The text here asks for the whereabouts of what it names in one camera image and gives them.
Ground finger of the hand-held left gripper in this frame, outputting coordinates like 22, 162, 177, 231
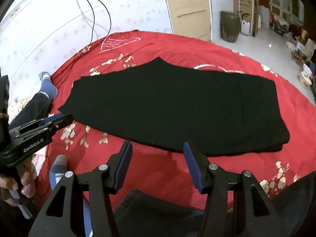
9, 113, 65, 139
37, 114, 74, 139

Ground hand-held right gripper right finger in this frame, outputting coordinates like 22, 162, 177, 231
183, 142, 288, 237

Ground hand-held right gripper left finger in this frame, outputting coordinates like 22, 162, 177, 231
30, 141, 133, 237

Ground black pants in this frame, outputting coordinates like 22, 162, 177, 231
57, 57, 290, 157

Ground person's left hand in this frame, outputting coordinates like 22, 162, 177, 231
0, 158, 37, 206

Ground person's left leg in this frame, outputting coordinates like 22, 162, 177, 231
8, 71, 59, 131

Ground person's leg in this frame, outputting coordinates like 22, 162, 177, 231
8, 71, 59, 131
49, 154, 316, 237

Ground person's right leg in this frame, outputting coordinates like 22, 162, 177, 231
49, 154, 316, 237

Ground red floral blanket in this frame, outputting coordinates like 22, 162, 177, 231
35, 30, 316, 213

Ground white patterned pot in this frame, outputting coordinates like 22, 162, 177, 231
300, 70, 313, 88

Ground brown ceramic jar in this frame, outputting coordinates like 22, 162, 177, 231
220, 10, 241, 42

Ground white plastic jug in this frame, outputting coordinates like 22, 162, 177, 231
240, 20, 251, 35

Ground wooden door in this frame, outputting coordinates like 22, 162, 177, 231
162, 0, 211, 42

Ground pile of household clutter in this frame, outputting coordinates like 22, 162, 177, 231
270, 12, 316, 65

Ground cardboard box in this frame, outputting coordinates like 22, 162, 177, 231
233, 0, 260, 37

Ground window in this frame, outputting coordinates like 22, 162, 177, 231
269, 0, 305, 26

